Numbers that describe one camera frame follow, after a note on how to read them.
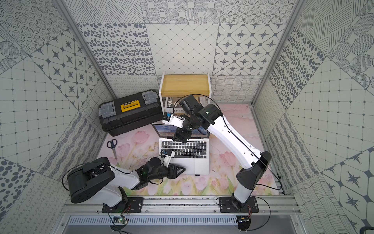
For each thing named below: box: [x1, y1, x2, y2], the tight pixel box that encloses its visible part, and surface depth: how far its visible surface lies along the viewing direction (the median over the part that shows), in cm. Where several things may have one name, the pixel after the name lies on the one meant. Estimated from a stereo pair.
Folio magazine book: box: [164, 96, 186, 113], surface depth 95 cm
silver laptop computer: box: [151, 123, 211, 176], surface depth 87 cm
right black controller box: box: [236, 214, 251, 233], surface depth 73 cm
